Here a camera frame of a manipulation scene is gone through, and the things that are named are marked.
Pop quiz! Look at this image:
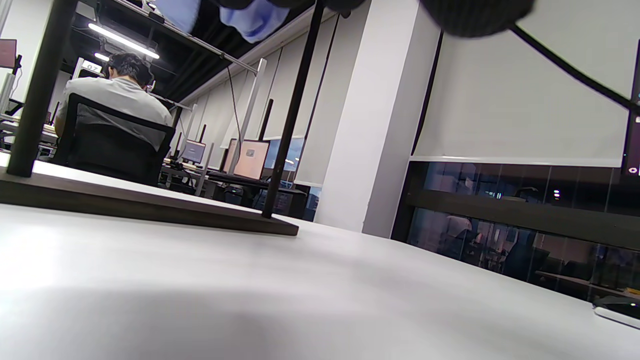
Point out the computer monitor pinkish screen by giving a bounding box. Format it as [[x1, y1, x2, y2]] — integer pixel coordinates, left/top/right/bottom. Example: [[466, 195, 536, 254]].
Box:
[[222, 138, 271, 181]]

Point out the black office chair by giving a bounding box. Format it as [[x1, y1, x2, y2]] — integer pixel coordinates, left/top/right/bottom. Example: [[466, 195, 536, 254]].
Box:
[[52, 92, 176, 186]]

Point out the light blue long-sleeve shirt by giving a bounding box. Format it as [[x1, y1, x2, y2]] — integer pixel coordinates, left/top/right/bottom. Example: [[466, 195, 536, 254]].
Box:
[[155, 0, 292, 44]]

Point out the dark screen device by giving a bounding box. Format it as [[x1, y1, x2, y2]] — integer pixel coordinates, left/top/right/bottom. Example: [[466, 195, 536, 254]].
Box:
[[621, 40, 640, 177]]

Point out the white desktop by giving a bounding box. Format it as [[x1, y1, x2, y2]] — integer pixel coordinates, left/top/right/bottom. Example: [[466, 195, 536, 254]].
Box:
[[0, 202, 640, 360]]

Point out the black metal frame stand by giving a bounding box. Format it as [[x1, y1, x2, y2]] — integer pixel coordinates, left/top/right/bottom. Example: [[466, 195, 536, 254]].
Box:
[[0, 0, 326, 237]]

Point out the black cable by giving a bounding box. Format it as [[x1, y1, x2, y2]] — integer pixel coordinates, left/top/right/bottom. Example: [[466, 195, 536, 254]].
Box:
[[510, 24, 640, 112]]

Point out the long ceiling light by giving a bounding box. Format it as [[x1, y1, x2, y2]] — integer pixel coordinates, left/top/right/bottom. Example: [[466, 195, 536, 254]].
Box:
[[88, 22, 161, 60]]

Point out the small computer monitor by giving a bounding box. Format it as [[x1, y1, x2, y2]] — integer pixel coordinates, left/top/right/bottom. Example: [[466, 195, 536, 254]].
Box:
[[181, 140, 207, 166]]

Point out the white roller blind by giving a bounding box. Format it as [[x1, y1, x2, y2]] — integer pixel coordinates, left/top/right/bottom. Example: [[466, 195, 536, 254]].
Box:
[[411, 0, 640, 168]]

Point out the flat black white-edged device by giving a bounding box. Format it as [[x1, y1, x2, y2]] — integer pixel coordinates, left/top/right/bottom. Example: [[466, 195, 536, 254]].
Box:
[[593, 295, 640, 331]]

